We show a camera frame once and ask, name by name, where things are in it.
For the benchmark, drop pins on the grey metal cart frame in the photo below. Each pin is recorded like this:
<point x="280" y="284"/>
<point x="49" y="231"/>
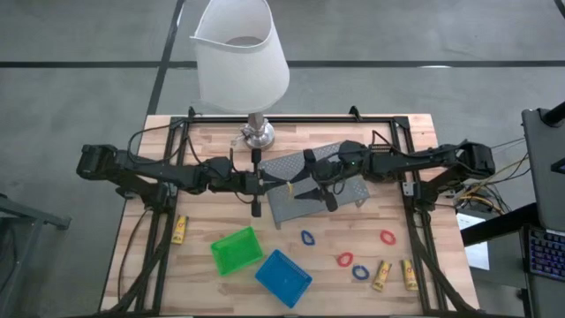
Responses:
<point x="35" y="216"/>

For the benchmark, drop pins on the black aluminium table frame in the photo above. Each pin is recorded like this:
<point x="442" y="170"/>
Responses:
<point x="287" y="119"/>

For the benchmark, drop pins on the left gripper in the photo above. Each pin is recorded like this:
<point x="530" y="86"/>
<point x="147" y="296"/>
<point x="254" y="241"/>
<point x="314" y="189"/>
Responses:
<point x="247" y="182"/>

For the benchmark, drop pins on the white paper sheet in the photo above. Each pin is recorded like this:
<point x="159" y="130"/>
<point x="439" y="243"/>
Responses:
<point x="476" y="256"/>

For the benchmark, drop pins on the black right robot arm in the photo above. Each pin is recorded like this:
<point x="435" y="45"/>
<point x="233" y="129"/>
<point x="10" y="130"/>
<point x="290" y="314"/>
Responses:
<point x="419" y="159"/>

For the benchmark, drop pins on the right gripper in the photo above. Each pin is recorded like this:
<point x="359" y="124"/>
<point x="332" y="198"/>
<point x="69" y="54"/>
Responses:
<point x="329" y="170"/>

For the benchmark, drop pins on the green plastic basket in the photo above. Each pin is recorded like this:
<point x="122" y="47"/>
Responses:
<point x="236" y="251"/>

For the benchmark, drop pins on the red rubber band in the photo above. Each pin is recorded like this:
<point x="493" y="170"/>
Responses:
<point x="382" y="237"/>
<point x="339" y="259"/>

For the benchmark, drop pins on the backlit keyboard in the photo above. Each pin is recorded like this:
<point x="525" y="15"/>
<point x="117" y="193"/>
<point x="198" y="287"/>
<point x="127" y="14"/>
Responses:
<point x="547" y="254"/>

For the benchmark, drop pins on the grey metal bracket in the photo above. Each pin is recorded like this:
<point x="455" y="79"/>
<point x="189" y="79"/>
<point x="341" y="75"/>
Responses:
<point x="410" y="189"/>

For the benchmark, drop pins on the blue rubber band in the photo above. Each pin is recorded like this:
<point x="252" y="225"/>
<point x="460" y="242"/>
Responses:
<point x="303" y="237"/>
<point x="354" y="272"/>

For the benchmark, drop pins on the blue plastic basket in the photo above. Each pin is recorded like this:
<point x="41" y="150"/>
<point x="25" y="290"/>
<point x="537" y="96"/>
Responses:
<point x="282" y="278"/>

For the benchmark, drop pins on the yellow rubber band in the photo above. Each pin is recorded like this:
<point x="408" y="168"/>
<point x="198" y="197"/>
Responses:
<point x="290" y="189"/>

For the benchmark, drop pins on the grey perforated metal shelf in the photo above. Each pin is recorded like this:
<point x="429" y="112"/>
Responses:
<point x="309" y="207"/>

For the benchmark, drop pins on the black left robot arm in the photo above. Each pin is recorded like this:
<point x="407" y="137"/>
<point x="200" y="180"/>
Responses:
<point x="132" y="165"/>

